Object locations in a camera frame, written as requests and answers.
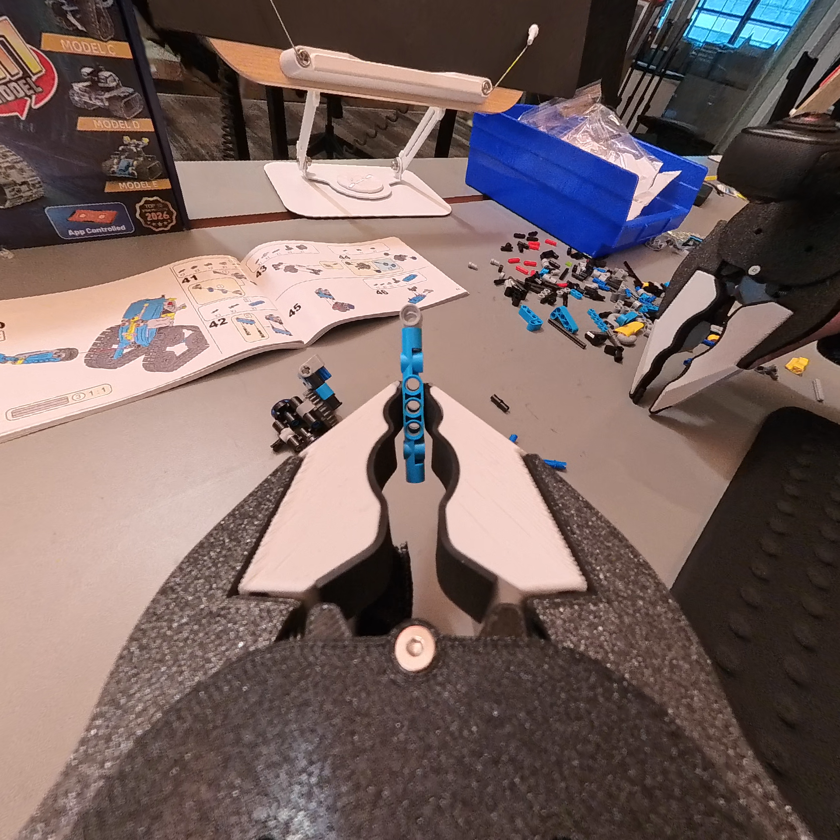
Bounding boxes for empty clear plastic bags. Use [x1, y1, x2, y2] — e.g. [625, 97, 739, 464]
[521, 82, 683, 221]

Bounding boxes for blue plastic bin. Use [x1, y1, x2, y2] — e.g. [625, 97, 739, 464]
[465, 104, 710, 260]

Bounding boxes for small black blue gear assembly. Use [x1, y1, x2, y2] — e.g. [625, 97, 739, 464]
[270, 354, 342, 454]

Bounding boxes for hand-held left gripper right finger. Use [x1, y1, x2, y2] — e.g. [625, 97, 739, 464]
[425, 382, 588, 634]

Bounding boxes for instruction booklet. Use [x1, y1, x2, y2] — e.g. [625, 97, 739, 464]
[0, 236, 470, 444]

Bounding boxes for pile of small brick parts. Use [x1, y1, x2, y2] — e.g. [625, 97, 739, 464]
[467, 230, 706, 363]

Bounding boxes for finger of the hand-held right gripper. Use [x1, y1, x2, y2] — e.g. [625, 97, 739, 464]
[629, 268, 724, 404]
[648, 304, 795, 416]

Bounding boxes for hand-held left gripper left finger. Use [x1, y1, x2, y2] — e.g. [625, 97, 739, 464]
[238, 381, 411, 634]

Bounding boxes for grey desk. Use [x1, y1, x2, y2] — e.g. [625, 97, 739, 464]
[0, 157, 840, 834]

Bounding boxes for blue beam brick assembly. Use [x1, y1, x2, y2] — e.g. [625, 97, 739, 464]
[398, 325, 431, 485]

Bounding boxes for robot kit box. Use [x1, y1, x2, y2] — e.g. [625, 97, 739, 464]
[0, 0, 191, 250]

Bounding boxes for white folding stand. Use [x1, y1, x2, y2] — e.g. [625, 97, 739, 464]
[264, 25, 542, 219]

